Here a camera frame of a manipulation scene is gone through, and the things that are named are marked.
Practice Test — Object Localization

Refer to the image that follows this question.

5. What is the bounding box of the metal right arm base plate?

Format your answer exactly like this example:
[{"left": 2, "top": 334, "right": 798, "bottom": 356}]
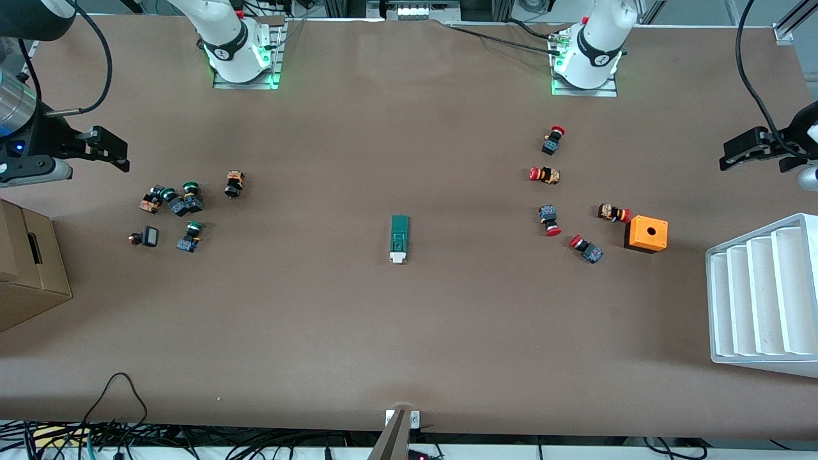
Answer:
[{"left": 213, "top": 19, "right": 285, "bottom": 90}]

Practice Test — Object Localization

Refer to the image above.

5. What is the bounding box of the aluminium frame profile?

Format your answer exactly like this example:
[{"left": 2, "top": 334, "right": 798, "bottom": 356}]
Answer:
[{"left": 773, "top": 0, "right": 818, "bottom": 45}]

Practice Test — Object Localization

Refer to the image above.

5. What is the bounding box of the orange button enclosure box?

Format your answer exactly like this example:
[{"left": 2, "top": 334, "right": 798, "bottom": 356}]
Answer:
[{"left": 624, "top": 215, "right": 669, "bottom": 254}]

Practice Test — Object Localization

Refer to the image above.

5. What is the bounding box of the brown cardboard box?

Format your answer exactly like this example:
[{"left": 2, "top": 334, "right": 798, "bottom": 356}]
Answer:
[{"left": 0, "top": 199, "right": 73, "bottom": 333}]

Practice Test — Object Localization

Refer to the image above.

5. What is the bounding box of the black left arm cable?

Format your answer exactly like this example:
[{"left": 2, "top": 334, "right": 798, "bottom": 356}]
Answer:
[{"left": 735, "top": 0, "right": 796, "bottom": 154}]

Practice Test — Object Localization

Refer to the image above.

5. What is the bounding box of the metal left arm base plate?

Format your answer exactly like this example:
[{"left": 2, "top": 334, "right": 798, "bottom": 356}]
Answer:
[{"left": 551, "top": 29, "right": 619, "bottom": 98}]

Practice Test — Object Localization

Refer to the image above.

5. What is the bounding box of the black curved cable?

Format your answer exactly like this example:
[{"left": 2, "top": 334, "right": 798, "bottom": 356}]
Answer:
[{"left": 642, "top": 438, "right": 710, "bottom": 460}]

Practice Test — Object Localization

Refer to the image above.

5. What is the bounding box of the black cable bundle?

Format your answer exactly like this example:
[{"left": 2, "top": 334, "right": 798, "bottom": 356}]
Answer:
[{"left": 0, "top": 418, "right": 384, "bottom": 460}]

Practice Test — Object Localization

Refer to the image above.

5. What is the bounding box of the black looped cable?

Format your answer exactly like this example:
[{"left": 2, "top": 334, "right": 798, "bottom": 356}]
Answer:
[{"left": 80, "top": 372, "right": 149, "bottom": 441}]

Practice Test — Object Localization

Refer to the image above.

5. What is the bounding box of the white slotted tray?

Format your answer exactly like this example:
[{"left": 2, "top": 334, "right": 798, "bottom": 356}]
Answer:
[{"left": 706, "top": 213, "right": 818, "bottom": 379}]

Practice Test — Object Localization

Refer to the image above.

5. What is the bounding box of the black cable on table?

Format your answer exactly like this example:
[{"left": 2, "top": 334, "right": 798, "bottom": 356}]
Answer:
[{"left": 444, "top": 19, "right": 569, "bottom": 55}]

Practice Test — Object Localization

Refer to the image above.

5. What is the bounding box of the white power strip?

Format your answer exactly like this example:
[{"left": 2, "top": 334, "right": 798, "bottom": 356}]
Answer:
[{"left": 367, "top": 0, "right": 461, "bottom": 21}]

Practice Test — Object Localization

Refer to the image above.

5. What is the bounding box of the green load switch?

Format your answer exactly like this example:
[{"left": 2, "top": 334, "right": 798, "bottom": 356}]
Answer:
[{"left": 390, "top": 215, "right": 410, "bottom": 265}]

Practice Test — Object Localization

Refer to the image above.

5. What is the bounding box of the aluminium camera mount post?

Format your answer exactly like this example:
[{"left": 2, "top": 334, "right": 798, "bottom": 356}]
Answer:
[{"left": 367, "top": 409, "right": 411, "bottom": 460}]

